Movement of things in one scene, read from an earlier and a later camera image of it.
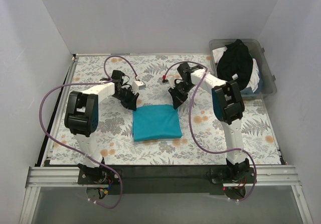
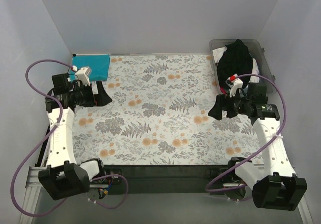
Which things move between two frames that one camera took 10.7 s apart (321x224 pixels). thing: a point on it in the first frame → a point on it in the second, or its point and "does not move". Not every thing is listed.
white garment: x=255 y=78 does not move
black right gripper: x=177 y=92 → x=226 y=107
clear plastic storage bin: x=255 y=48 does not move
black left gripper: x=127 y=96 → x=95 y=96
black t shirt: x=235 y=64 does not move
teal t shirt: x=153 y=122 → x=99 y=64
